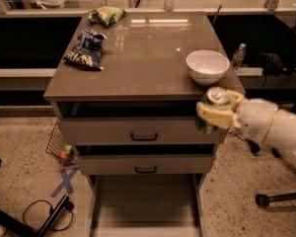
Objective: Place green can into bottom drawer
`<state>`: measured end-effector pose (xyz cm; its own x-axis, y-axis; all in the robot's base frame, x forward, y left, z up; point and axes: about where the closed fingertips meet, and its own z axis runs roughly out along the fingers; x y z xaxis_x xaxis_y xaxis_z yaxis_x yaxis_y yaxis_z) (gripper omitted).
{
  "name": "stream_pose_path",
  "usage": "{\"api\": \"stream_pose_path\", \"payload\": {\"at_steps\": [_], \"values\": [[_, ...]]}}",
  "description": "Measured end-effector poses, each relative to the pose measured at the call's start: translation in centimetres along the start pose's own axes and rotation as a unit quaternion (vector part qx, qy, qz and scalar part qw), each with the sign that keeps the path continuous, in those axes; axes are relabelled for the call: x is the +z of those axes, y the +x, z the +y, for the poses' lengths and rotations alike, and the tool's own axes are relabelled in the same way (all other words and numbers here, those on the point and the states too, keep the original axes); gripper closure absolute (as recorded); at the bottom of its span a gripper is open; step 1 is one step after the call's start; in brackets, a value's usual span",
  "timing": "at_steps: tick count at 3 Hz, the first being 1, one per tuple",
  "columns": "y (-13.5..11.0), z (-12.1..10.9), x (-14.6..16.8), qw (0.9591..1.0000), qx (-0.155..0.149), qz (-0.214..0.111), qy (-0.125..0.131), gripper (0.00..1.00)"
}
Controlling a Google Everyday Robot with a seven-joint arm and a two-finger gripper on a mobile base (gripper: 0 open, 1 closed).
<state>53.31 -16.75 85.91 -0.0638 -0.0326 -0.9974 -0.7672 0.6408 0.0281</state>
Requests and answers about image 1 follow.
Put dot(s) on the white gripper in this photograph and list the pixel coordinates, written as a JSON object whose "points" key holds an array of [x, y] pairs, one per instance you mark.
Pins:
{"points": [[256, 118]]}

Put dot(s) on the green soda can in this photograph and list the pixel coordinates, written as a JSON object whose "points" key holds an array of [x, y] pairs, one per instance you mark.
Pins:
{"points": [[216, 98]]}

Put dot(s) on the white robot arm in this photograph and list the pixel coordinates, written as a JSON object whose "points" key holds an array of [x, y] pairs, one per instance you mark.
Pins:
{"points": [[281, 135]]}

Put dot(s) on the grey drawer cabinet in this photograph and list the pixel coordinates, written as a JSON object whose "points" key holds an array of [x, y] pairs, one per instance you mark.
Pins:
{"points": [[144, 76]]}

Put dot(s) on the open bottom drawer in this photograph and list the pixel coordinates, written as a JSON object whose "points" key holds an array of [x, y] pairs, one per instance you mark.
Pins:
{"points": [[146, 206]]}

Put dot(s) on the black table leg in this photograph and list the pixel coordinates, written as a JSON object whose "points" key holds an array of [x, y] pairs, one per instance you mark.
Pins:
{"points": [[254, 147]]}

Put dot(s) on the white ceramic bowl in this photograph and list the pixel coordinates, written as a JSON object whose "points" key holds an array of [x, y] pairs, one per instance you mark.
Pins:
{"points": [[206, 67]]}

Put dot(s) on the clear plastic water bottle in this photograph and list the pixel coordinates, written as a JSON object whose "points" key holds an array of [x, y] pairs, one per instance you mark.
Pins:
{"points": [[238, 56]]}

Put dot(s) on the black chair base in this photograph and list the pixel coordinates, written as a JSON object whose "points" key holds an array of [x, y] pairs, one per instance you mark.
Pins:
{"points": [[264, 200]]}

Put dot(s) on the blue chip bag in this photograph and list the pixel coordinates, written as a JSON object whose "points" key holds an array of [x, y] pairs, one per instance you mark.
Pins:
{"points": [[88, 51]]}

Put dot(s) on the green chip bag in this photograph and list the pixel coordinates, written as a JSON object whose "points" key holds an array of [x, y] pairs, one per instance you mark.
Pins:
{"points": [[105, 15]]}

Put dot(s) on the blue tape cross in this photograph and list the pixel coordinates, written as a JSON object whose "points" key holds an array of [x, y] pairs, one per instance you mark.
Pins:
{"points": [[65, 184]]}

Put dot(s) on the black stand leg left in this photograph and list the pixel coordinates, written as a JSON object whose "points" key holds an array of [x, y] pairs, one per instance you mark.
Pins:
{"points": [[38, 218]]}

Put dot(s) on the middle drawer with handle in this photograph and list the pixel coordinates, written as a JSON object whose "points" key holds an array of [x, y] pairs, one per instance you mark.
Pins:
{"points": [[145, 164]]}

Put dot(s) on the drawer with handle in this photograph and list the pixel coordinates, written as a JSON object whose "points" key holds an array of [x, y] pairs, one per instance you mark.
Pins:
{"points": [[145, 164], [136, 131]]}

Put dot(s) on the top drawer with handle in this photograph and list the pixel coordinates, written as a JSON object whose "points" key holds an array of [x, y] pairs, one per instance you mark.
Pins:
{"points": [[136, 131]]}

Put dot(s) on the wire mesh basket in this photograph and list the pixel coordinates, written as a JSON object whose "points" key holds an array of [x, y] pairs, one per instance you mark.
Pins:
{"points": [[59, 149]]}

